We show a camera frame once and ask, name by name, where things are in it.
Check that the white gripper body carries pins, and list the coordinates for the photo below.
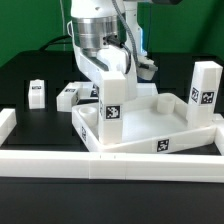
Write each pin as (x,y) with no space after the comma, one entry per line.
(111,61)

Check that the white desk tabletop tray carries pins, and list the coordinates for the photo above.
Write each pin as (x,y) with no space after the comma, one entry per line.
(151,124)

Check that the white fiducial marker sheet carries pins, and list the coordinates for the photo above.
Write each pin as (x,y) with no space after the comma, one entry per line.
(88,90)

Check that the white U-shaped obstacle fence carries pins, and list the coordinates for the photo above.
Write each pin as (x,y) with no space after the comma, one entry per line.
(41,144)

